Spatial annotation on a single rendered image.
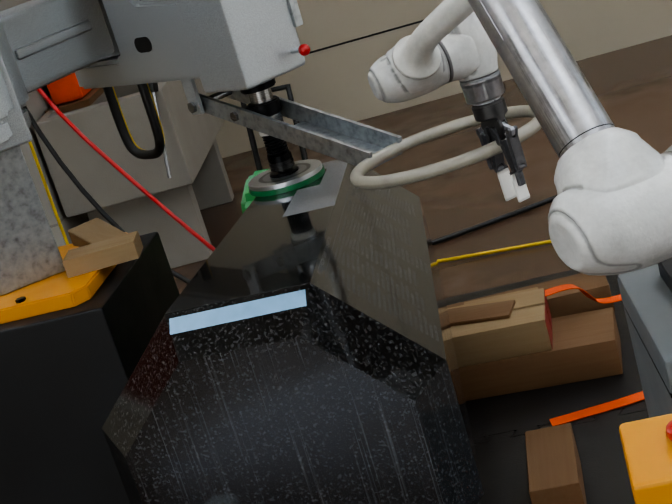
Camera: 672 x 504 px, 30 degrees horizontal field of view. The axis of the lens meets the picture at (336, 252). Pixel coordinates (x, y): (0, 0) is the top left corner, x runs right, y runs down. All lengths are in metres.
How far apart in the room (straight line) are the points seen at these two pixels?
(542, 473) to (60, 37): 1.78
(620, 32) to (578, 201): 6.03
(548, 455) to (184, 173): 3.00
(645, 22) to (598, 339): 4.46
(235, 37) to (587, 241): 1.59
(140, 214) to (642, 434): 4.89
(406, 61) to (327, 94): 5.25
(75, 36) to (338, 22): 4.21
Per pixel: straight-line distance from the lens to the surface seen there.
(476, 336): 3.69
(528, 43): 2.07
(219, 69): 3.37
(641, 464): 1.15
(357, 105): 7.88
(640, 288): 2.24
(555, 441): 3.21
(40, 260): 3.49
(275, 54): 3.37
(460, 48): 2.71
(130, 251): 3.38
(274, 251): 2.92
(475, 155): 2.77
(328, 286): 2.68
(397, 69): 2.64
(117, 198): 5.82
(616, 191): 1.94
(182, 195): 5.90
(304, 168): 3.48
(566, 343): 3.73
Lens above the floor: 1.66
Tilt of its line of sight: 18 degrees down
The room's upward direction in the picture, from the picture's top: 17 degrees counter-clockwise
